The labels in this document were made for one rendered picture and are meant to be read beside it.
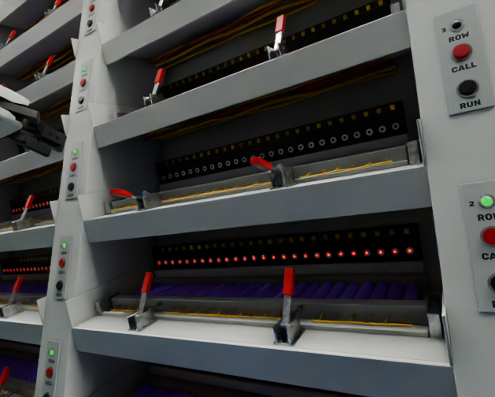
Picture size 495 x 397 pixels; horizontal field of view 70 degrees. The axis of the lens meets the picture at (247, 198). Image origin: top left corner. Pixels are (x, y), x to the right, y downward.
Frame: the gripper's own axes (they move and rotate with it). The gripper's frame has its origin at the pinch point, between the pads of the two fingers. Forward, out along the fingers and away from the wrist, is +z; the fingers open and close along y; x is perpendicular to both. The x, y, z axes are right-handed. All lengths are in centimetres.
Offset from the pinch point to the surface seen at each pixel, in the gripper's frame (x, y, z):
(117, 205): 4.5, 2.6, 17.8
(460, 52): -3, -59, 11
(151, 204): 6.9, -10.3, 15.4
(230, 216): 11.1, -27.8, 15.2
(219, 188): 4.8, -22.9, 18.0
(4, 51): -49, 57, 5
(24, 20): -73, 70, 10
